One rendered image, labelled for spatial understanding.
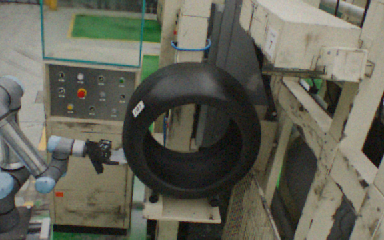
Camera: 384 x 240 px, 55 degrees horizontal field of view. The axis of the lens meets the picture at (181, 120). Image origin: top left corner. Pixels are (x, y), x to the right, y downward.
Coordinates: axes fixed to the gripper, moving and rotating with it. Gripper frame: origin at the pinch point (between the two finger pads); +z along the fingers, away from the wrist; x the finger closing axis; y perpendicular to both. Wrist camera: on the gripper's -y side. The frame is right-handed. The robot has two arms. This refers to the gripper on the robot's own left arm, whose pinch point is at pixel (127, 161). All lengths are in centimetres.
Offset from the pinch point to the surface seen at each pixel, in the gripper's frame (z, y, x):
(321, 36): 48, 79, -35
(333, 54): 49, 76, -43
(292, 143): 95, 4, 45
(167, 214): 22.9, -19.4, -8.1
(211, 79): 25, 49, -7
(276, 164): 78, 1, 21
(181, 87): 13.7, 44.5, -10.6
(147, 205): 12.8, -14.8, -10.0
